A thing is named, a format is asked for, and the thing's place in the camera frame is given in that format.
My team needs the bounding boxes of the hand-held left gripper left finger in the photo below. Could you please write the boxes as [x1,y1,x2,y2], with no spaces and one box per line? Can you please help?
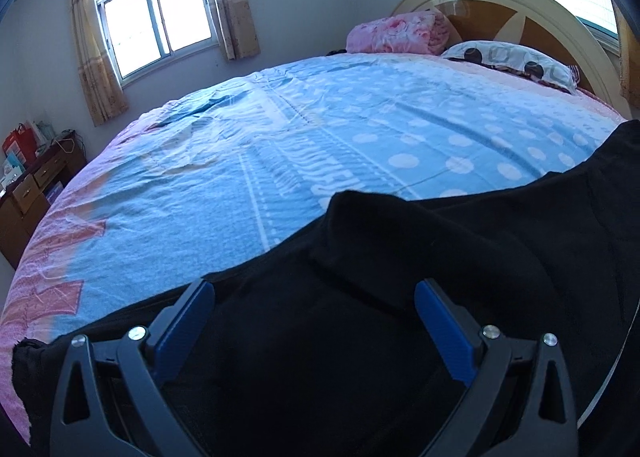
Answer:
[48,278,216,457]

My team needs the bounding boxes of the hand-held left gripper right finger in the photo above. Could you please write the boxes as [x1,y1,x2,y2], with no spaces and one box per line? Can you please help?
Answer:
[414,278,579,457]

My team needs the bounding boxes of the black pants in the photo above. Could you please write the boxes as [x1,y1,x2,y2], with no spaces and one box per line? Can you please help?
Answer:
[11,121,640,457]

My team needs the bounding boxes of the wooden desk with drawers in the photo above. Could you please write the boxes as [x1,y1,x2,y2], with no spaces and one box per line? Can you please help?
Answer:
[0,131,88,270]

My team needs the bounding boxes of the blue dotted bed sheet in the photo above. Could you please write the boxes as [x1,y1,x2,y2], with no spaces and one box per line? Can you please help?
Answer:
[0,51,632,448]

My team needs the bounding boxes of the red paper bag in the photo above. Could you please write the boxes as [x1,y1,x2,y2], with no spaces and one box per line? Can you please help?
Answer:
[2,123,40,164]

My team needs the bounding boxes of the white patterned pillow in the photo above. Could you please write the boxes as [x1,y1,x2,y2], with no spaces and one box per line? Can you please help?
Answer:
[441,40,581,96]

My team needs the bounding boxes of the pink floral folded blanket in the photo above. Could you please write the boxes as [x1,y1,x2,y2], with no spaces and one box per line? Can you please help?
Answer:
[346,10,451,56]

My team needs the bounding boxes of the sliding glass window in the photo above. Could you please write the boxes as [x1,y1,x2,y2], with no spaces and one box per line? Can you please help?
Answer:
[90,0,221,88]

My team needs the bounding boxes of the cream wooden headboard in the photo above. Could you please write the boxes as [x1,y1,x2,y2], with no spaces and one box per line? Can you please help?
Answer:
[391,0,633,120]

